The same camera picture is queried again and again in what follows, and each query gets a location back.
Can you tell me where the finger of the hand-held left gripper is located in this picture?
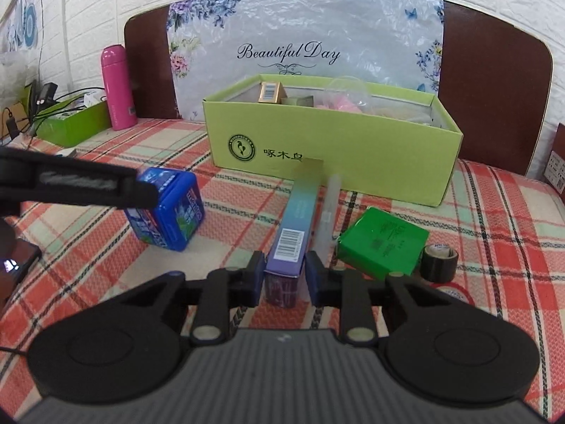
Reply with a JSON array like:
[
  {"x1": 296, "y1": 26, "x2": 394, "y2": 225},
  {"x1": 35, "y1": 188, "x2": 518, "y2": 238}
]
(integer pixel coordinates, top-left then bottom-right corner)
[{"x1": 121, "y1": 176, "x2": 160, "y2": 210}]

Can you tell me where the black phone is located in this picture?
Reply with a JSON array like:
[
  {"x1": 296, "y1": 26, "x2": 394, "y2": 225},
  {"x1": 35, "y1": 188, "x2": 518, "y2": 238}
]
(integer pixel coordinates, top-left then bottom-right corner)
[{"x1": 0, "y1": 237, "x2": 43, "y2": 303}]

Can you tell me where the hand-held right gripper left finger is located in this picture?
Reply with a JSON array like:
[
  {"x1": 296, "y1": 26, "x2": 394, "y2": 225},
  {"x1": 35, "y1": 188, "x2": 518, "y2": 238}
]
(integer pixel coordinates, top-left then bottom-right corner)
[{"x1": 119, "y1": 252, "x2": 266, "y2": 347}]

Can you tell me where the plaid blanket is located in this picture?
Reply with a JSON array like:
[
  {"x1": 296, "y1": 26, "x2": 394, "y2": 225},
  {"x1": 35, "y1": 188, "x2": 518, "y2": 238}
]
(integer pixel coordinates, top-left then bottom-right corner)
[{"x1": 0, "y1": 117, "x2": 565, "y2": 424}]

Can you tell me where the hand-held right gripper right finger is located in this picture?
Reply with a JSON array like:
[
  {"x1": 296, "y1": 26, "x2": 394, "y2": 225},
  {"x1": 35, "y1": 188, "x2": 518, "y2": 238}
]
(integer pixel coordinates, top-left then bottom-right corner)
[{"x1": 307, "y1": 252, "x2": 455, "y2": 346}]

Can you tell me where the purple blue long box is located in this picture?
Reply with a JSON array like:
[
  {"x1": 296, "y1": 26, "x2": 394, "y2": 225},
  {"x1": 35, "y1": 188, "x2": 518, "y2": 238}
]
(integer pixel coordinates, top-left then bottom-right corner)
[{"x1": 263, "y1": 158, "x2": 326, "y2": 308}]

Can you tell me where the floral plastic-wrapped panel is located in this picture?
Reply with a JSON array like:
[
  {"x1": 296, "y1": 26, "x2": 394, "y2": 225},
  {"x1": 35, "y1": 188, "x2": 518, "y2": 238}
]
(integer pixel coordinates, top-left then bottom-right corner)
[{"x1": 167, "y1": 0, "x2": 446, "y2": 121}]

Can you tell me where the blue tin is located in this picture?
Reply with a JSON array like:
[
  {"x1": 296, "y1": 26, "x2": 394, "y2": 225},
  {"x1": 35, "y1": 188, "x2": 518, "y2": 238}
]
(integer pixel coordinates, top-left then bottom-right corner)
[{"x1": 124, "y1": 168, "x2": 206, "y2": 253}]

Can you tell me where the clear plastic tube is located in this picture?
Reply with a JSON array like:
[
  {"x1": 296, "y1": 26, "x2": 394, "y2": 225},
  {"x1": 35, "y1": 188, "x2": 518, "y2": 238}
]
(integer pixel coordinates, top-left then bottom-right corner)
[{"x1": 315, "y1": 173, "x2": 344, "y2": 259}]

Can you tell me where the green cardboard box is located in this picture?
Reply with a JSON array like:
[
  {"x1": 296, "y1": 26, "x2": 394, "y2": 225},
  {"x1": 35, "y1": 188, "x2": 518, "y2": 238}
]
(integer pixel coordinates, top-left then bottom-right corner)
[{"x1": 202, "y1": 74, "x2": 464, "y2": 208}]

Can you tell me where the black tape roll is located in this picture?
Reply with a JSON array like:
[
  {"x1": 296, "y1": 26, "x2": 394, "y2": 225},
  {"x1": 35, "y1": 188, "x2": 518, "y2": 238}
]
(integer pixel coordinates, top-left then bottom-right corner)
[{"x1": 419, "y1": 243, "x2": 460, "y2": 284}]

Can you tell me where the black cable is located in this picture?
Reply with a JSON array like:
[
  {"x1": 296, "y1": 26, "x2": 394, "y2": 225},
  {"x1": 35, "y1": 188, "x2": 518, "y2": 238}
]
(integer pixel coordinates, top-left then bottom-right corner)
[{"x1": 0, "y1": 87, "x2": 106, "y2": 142}]

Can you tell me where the pink bottle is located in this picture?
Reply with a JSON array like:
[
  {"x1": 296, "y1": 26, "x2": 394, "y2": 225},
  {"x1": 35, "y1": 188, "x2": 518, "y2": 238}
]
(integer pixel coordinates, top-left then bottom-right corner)
[{"x1": 101, "y1": 45, "x2": 139, "y2": 132}]

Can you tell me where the tan small box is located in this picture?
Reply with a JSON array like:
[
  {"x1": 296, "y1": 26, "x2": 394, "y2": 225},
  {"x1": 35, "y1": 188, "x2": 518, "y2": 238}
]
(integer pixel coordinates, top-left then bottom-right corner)
[{"x1": 258, "y1": 81, "x2": 286, "y2": 105}]

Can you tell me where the clear plastic cup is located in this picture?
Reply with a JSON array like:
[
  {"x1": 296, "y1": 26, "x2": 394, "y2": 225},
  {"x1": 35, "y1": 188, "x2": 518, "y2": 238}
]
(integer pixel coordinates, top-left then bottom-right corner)
[{"x1": 324, "y1": 76, "x2": 374, "y2": 111}]

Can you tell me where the olive small box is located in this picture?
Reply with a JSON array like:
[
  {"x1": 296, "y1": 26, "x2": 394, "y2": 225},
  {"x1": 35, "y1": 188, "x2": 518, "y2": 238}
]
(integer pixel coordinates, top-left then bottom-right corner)
[{"x1": 280, "y1": 94, "x2": 315, "y2": 108}]

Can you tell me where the green square box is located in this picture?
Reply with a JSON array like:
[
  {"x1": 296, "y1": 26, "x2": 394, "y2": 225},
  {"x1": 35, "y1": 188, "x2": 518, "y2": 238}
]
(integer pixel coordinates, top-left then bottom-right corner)
[{"x1": 334, "y1": 207, "x2": 430, "y2": 280}]

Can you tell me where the blue white wall sticker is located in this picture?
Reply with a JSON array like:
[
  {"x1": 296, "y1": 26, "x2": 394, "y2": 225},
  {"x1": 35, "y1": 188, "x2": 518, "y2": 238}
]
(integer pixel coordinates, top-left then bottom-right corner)
[{"x1": 6, "y1": 0, "x2": 41, "y2": 51}]

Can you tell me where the small green tray box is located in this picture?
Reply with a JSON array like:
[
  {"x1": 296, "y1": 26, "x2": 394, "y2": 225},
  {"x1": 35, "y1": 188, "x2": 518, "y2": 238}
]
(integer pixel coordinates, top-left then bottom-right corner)
[{"x1": 35, "y1": 93, "x2": 111, "y2": 148}]

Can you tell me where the brown box with white label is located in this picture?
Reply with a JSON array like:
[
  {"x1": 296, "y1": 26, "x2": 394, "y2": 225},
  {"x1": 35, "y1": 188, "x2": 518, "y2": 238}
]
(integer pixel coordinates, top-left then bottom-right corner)
[{"x1": 544, "y1": 123, "x2": 565, "y2": 196}]

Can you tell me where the black charger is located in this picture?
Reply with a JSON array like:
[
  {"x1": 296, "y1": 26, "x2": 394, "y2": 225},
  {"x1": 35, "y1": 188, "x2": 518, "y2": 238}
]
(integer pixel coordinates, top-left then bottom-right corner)
[{"x1": 34, "y1": 82, "x2": 59, "y2": 110}]

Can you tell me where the brown headboard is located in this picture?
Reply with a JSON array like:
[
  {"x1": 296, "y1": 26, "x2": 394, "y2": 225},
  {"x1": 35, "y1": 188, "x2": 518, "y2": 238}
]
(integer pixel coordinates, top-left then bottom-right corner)
[{"x1": 124, "y1": 0, "x2": 555, "y2": 177}]

